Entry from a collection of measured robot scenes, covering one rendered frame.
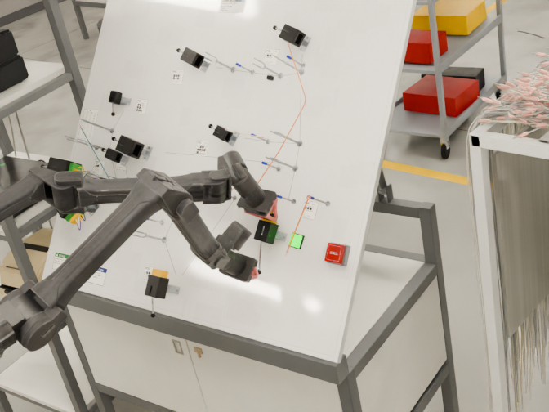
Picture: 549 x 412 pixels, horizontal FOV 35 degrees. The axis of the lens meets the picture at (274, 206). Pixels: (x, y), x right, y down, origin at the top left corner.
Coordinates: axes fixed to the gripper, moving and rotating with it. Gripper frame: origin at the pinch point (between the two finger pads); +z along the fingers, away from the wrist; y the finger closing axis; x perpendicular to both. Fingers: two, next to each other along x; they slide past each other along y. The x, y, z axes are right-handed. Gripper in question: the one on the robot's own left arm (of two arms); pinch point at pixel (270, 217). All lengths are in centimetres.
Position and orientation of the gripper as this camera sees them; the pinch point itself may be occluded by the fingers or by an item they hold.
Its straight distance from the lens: 237.9
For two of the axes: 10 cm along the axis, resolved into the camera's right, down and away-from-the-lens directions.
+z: 4.1, 5.5, 7.2
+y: -7.9, -1.7, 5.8
